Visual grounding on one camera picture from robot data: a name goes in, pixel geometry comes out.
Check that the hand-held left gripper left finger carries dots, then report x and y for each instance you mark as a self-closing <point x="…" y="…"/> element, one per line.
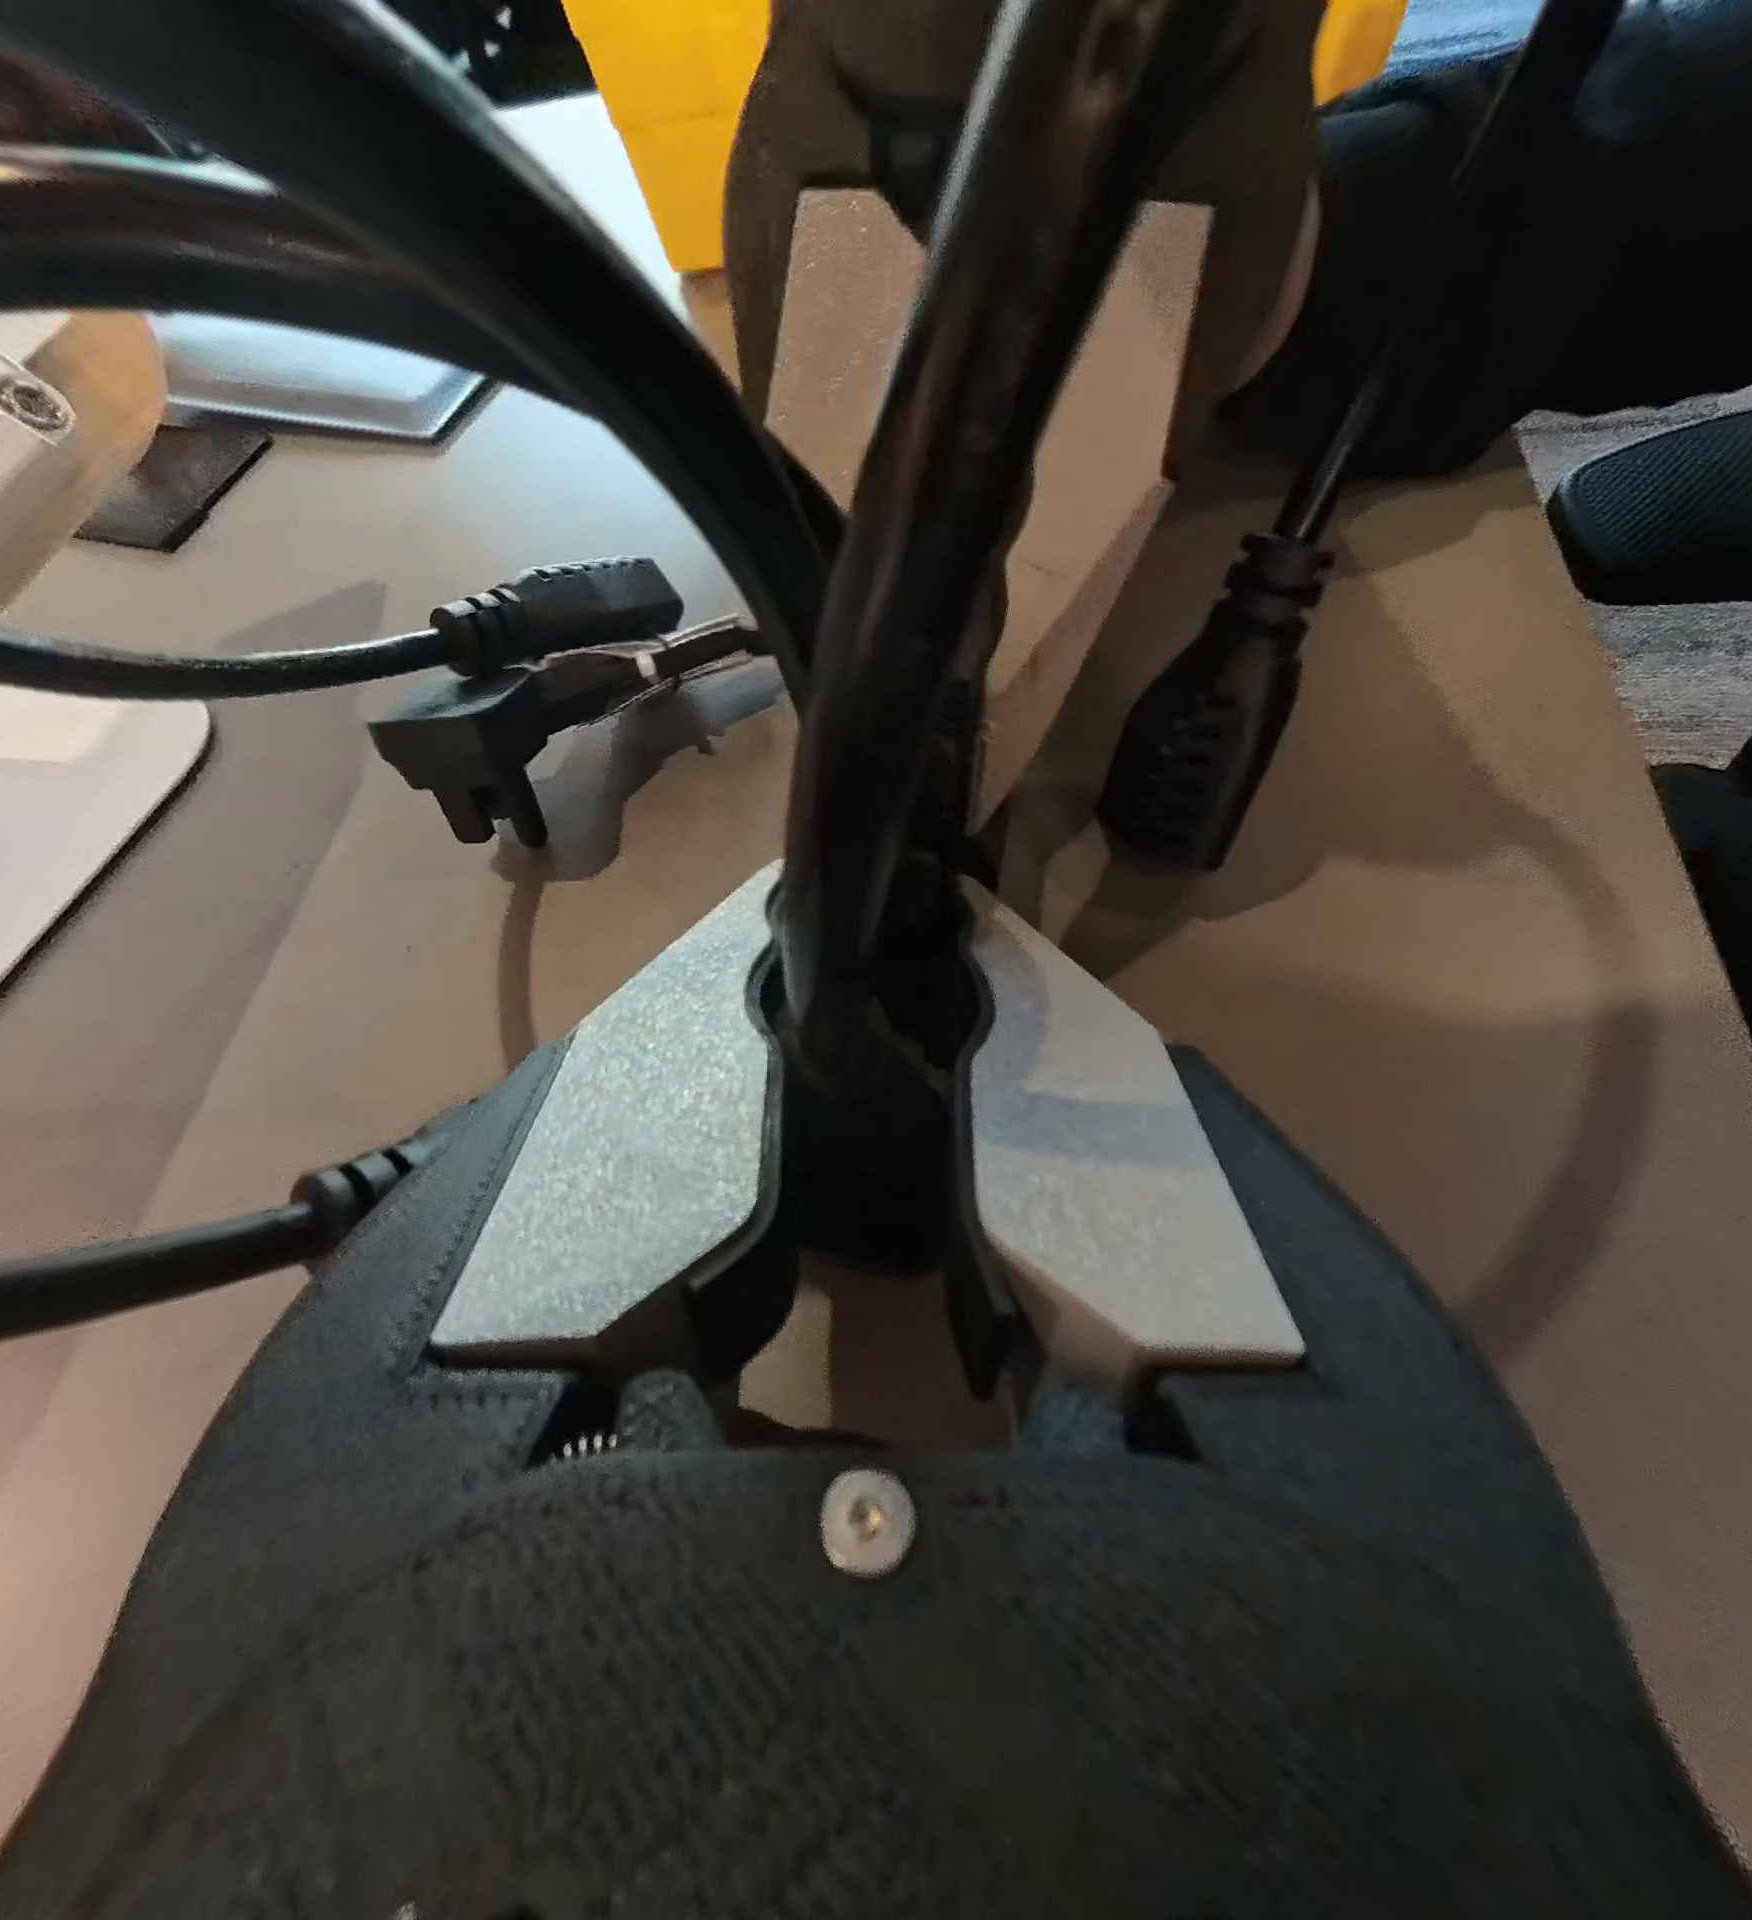
<point x="636" y="1156"/>

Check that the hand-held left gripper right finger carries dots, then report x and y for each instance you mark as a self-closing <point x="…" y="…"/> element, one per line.
<point x="1100" y="1185"/>

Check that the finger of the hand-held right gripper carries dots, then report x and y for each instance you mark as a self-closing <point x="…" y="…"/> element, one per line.
<point x="830" y="330"/>
<point x="1115" y="346"/>

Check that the person's right forearm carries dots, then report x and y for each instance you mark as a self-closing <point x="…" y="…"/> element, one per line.
<point x="1685" y="225"/>

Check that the yellow box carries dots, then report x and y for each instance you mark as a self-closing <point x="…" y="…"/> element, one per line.
<point x="665" y="120"/>

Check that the black chair armrest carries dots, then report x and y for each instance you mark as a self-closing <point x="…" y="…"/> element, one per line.
<point x="1702" y="496"/>

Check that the black flat pad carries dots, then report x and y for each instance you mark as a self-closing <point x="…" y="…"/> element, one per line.
<point x="172" y="488"/>

